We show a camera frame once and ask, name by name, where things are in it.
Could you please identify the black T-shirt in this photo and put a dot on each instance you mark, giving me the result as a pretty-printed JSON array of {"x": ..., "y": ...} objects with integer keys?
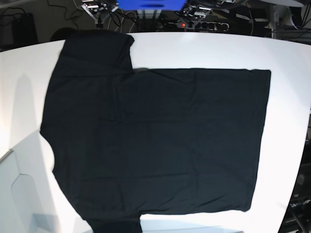
[{"x": 129, "y": 142}]

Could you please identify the blue box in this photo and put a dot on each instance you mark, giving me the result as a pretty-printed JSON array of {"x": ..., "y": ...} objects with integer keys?
[{"x": 171, "y": 5}]

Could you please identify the black power strip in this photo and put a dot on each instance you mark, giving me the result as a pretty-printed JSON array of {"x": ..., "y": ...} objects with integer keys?
[{"x": 202, "y": 26}]

